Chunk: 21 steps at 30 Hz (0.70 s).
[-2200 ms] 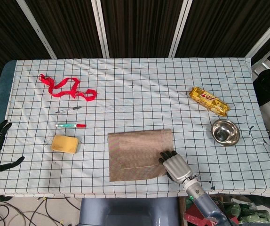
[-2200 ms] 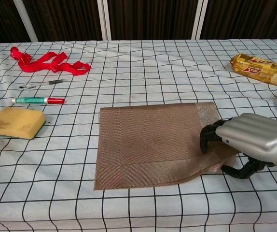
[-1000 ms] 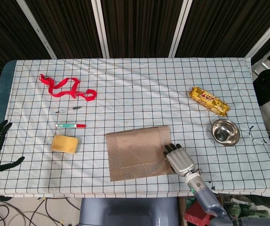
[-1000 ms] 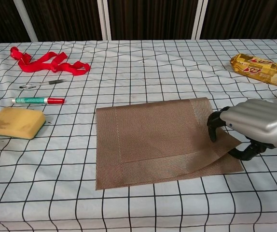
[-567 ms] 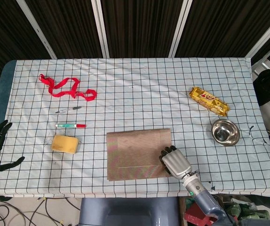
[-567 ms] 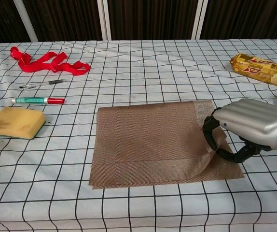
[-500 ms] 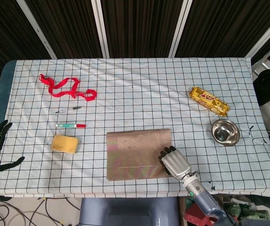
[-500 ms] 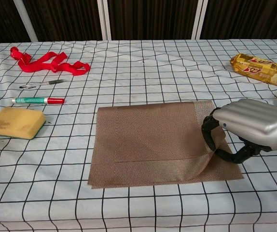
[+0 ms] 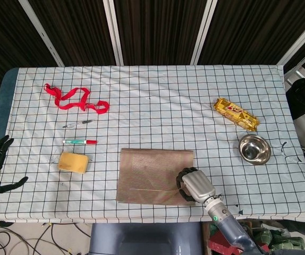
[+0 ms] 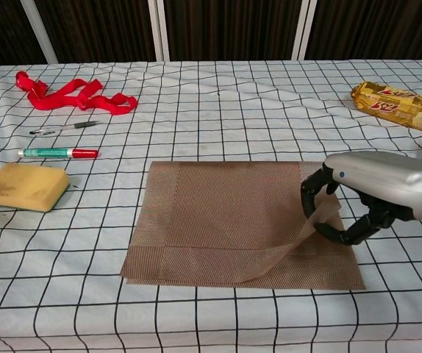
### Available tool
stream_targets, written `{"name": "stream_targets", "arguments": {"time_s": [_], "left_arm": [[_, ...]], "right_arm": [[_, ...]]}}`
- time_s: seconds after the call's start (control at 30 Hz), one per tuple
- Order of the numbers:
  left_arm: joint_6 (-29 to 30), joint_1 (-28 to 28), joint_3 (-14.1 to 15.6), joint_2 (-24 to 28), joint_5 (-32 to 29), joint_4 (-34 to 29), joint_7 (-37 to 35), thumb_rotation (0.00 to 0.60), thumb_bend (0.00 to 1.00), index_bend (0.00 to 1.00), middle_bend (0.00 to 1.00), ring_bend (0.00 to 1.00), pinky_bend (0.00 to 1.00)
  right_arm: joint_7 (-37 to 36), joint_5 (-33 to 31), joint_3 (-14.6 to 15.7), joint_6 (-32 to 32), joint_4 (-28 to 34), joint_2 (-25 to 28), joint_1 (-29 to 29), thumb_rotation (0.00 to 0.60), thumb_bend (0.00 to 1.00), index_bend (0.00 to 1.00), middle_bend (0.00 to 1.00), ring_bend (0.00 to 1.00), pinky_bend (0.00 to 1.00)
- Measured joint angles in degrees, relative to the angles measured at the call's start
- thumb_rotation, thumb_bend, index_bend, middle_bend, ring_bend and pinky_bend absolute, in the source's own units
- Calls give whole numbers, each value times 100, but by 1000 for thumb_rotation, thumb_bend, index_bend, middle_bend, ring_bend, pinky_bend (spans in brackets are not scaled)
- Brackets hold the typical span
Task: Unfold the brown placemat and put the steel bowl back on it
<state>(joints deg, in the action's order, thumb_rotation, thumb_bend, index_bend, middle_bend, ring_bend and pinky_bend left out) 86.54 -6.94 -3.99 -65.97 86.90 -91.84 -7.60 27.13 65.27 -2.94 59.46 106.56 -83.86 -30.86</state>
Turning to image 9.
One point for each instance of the white slanted partition post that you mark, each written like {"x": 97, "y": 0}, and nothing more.
{"x": 41, "y": 30}

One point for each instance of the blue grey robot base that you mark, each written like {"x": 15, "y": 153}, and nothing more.
{"x": 142, "y": 239}

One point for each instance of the clear black ballpoint pen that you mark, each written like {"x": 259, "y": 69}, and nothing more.
{"x": 78, "y": 123}

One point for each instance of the yellow sponge block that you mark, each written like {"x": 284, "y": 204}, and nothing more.
{"x": 72, "y": 162}

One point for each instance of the green bags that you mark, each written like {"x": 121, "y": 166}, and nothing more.
{"x": 282, "y": 239}

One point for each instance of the gold biscuit packet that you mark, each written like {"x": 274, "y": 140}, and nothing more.
{"x": 235, "y": 112}

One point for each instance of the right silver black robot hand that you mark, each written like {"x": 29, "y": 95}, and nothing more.
{"x": 197, "y": 183}

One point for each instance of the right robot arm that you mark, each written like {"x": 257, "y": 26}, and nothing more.
{"x": 221, "y": 215}

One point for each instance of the white double partition post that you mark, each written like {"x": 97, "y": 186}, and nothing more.
{"x": 114, "y": 32}

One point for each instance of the red box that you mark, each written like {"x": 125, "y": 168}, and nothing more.
{"x": 221, "y": 244}

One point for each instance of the stainless steel bowl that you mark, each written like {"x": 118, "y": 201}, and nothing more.
{"x": 254, "y": 150}

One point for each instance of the green marker with red cap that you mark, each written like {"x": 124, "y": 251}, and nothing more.
{"x": 80, "y": 142}

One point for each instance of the brown woven placemat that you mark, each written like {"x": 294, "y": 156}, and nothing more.
{"x": 147, "y": 175}

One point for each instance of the white black checked tablecloth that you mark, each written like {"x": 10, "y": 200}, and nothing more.
{"x": 155, "y": 106}

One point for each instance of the red ribbon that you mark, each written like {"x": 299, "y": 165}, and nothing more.
{"x": 62, "y": 106}

